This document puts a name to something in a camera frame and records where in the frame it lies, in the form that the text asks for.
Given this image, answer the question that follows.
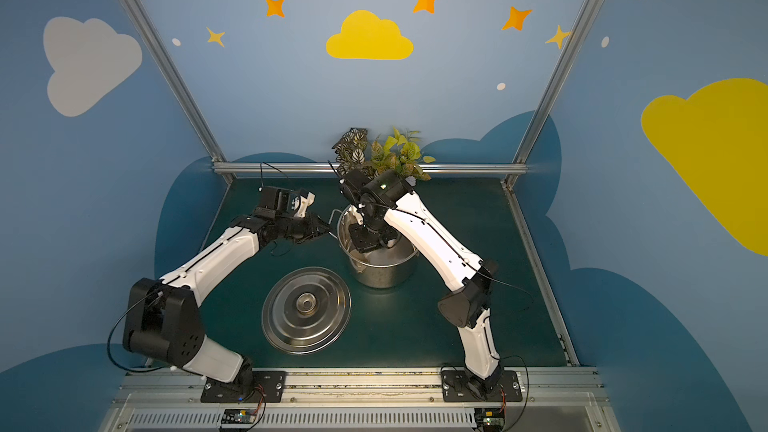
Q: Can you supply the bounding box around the stainless steel pot lid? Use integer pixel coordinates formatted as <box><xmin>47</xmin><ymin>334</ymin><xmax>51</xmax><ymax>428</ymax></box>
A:
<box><xmin>261</xmin><ymin>266</ymin><xmax>352</xmax><ymax>355</ymax></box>

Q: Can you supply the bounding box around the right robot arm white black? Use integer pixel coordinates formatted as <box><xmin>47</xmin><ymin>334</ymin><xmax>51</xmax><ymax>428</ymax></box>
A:
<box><xmin>339</xmin><ymin>169</ymin><xmax>503</xmax><ymax>397</ymax></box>

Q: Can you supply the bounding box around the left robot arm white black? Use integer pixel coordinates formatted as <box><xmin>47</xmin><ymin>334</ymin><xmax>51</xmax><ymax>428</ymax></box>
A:
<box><xmin>122</xmin><ymin>212</ymin><xmax>330</xmax><ymax>388</ymax></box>

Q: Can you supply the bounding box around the artificial plant in pot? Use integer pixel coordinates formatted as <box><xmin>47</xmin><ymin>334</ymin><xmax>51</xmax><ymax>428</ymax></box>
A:
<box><xmin>332</xmin><ymin>127</ymin><xmax>435</xmax><ymax>184</ymax></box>

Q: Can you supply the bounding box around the left circuit board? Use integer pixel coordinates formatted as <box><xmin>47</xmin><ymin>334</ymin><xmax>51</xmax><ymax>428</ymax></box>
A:
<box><xmin>221</xmin><ymin>409</ymin><xmax>258</xmax><ymax>425</ymax></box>

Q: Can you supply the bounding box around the circuit board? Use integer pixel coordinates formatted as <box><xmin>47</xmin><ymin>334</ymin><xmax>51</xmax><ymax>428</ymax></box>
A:
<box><xmin>474</xmin><ymin>408</ymin><xmax>506</xmax><ymax>432</ymax></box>
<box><xmin>221</xmin><ymin>409</ymin><xmax>258</xmax><ymax>425</ymax></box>

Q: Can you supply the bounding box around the right circuit board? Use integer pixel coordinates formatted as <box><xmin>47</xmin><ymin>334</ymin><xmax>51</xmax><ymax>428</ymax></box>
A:
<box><xmin>474</xmin><ymin>408</ymin><xmax>506</xmax><ymax>432</ymax></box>

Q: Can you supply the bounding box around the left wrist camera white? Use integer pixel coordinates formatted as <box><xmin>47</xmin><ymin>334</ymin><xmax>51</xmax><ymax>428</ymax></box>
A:
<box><xmin>254</xmin><ymin>186</ymin><xmax>315</xmax><ymax>219</ymax></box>

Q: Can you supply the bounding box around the aluminium frame back bar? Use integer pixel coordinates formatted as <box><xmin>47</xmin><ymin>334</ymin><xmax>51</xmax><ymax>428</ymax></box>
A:
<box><xmin>212</xmin><ymin>160</ymin><xmax>529</xmax><ymax>178</ymax></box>

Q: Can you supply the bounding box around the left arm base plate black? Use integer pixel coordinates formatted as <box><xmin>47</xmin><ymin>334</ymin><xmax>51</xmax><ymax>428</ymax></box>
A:
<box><xmin>200</xmin><ymin>369</ymin><xmax>287</xmax><ymax>404</ymax></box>

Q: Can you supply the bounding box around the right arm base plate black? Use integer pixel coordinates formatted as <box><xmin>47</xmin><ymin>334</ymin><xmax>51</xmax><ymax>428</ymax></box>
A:
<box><xmin>439</xmin><ymin>367</ymin><xmax>525</xmax><ymax>403</ymax></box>

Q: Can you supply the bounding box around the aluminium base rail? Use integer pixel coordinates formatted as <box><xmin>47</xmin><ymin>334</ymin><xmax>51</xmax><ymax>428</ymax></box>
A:
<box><xmin>100</xmin><ymin>366</ymin><xmax>620</xmax><ymax>431</ymax></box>

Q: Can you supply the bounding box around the aluminium frame left post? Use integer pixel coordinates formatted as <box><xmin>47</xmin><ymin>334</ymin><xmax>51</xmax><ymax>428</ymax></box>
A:
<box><xmin>119</xmin><ymin>0</ymin><xmax>226</xmax><ymax>169</ymax></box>

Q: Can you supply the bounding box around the aluminium frame post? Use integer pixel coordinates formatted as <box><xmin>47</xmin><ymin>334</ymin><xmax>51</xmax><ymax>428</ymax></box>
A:
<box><xmin>119</xmin><ymin>0</ymin><xmax>226</xmax><ymax>169</ymax></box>
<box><xmin>503</xmin><ymin>0</ymin><xmax>605</xmax><ymax>192</ymax></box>

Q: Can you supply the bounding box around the aluminium frame right post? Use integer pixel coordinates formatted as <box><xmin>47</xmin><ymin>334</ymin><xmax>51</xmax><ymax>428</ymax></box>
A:
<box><xmin>503</xmin><ymin>0</ymin><xmax>605</xmax><ymax>192</ymax></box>

